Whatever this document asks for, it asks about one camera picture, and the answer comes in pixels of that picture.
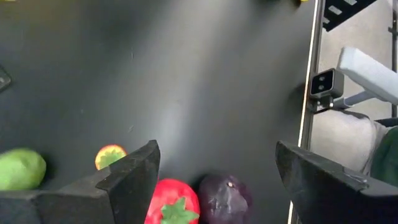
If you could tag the dark green cloth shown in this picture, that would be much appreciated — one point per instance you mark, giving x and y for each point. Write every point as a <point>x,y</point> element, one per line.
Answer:
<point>387,155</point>

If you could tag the green lime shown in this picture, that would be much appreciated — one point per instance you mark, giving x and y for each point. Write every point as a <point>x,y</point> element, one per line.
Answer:
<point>18,169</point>

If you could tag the red fruit with green leaves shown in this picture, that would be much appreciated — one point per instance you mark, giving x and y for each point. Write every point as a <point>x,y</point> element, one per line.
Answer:
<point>168,193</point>

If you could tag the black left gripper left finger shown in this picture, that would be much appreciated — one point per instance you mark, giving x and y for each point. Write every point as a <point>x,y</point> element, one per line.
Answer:
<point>77,202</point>

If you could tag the light grey seat cushion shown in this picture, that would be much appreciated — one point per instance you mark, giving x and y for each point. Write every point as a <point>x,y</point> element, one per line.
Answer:
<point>342,140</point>

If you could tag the black vertical pole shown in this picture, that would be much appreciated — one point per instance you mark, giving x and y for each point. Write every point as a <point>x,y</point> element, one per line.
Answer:
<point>394,62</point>

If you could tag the small orange-red tomato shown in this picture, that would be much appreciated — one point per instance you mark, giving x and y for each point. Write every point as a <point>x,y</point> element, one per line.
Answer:
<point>107,155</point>

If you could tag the black slotted panel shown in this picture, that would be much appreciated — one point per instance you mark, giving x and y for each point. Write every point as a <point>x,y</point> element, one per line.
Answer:
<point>342,9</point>

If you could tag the grey table-level camera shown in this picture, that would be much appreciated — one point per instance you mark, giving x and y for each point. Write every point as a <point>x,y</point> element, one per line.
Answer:
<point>326,84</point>

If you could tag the dark purple eggplant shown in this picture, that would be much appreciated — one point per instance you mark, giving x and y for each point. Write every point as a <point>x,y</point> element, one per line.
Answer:
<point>224,199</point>

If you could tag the aluminium table edge rail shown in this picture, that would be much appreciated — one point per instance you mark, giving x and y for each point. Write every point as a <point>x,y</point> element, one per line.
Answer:
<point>312,62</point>

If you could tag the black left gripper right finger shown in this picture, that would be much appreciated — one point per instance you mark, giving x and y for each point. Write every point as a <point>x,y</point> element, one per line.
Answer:
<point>335,199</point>

